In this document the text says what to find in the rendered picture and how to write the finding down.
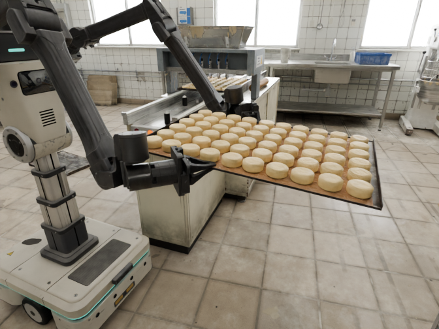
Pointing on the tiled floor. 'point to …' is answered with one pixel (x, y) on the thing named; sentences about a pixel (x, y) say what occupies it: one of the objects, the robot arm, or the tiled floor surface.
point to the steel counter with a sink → (338, 72)
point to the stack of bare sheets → (72, 162)
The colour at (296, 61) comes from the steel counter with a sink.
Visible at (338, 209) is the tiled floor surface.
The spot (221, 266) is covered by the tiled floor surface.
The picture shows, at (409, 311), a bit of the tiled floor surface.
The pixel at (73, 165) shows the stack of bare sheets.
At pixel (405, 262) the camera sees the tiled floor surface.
